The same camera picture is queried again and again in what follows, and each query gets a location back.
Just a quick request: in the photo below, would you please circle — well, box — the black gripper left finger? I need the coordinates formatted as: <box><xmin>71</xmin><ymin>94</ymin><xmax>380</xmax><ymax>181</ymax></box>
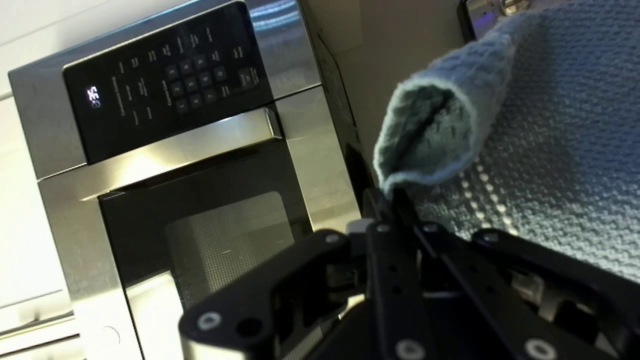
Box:
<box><xmin>176</xmin><ymin>189</ymin><xmax>431</xmax><ymax>360</ymax></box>

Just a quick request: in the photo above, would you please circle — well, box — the stainless steel microwave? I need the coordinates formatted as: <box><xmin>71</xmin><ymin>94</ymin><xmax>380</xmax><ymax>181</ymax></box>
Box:
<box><xmin>7</xmin><ymin>0</ymin><xmax>369</xmax><ymax>360</ymax></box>

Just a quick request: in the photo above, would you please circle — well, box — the pale blue towel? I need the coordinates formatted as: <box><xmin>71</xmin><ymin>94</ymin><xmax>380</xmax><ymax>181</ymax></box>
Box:
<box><xmin>372</xmin><ymin>0</ymin><xmax>640</xmax><ymax>287</ymax></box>

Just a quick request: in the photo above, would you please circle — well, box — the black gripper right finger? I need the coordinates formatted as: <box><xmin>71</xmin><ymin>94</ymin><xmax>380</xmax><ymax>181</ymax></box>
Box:
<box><xmin>392</xmin><ymin>189</ymin><xmax>640</xmax><ymax>360</ymax></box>

